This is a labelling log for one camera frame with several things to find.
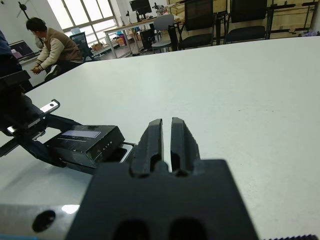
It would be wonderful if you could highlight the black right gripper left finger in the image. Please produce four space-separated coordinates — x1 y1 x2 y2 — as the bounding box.
129 118 165 178

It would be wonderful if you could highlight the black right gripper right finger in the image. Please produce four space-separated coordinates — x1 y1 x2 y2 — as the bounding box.
170 116 201 177

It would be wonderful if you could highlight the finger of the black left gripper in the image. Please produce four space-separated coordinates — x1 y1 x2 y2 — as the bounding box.
17 134 67 168
46 113 84 131

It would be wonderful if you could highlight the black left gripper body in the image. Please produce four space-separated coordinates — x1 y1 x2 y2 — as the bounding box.
0 86 62 158

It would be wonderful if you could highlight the black box lid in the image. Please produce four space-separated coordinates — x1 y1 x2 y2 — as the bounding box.
44 123 126 169

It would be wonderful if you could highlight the black box white insert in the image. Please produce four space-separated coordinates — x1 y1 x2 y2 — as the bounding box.
62 141 138 176

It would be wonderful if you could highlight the open laptop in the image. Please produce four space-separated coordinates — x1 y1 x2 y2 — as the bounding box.
8 39 37 61

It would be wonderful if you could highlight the person in blue jacket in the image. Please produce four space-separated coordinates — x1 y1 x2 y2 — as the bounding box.
0 29 24 79

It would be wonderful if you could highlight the seated man brown vest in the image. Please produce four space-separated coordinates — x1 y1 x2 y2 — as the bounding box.
25 16 85 82

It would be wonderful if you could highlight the black office chair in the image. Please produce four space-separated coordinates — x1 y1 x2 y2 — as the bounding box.
69 31 95 62

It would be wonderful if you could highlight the purple orange bag pile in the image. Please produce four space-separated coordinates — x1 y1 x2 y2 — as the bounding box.
112 31 126 47

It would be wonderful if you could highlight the black tripod stand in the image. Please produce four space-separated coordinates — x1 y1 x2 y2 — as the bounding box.
16 0 32 21

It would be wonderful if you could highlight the black computer tower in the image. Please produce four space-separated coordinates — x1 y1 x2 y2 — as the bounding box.
139 29 156 51

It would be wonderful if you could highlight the bright window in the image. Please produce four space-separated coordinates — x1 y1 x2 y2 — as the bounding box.
47 0 118 33

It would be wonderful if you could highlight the wooden top desk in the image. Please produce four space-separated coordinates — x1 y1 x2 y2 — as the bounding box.
103 16 181 60

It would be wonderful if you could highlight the grey plastic chair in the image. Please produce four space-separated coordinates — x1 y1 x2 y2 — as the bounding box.
150 14 176 55

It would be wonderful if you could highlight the black mesh chair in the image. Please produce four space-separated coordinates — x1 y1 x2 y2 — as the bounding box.
168 0 219 52
224 0 270 45

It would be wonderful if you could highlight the black computer monitor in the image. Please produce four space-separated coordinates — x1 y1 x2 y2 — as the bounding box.
129 0 153 21

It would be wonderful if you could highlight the plywood shipping crate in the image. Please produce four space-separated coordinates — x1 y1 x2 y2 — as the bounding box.
269 4 311 29
169 2 187 16

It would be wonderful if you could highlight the purple cloth bundle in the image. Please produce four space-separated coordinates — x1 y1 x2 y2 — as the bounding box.
299 29 320 38

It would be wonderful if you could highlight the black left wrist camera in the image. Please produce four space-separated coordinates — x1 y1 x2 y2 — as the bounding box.
0 70 32 96

